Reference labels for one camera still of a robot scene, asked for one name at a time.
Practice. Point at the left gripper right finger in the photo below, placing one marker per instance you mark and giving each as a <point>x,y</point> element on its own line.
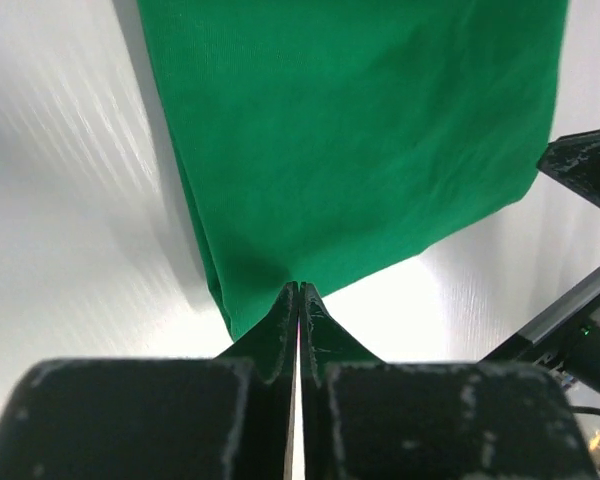
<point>364,418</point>

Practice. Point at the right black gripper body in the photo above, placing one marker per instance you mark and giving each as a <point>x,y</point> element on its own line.
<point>564,339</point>

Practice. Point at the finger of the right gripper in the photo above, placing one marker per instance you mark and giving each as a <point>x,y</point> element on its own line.
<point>574,162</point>

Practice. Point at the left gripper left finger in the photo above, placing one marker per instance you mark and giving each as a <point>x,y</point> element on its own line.
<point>228,417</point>

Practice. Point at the green t shirt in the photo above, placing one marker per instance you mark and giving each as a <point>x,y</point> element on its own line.
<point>323,141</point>

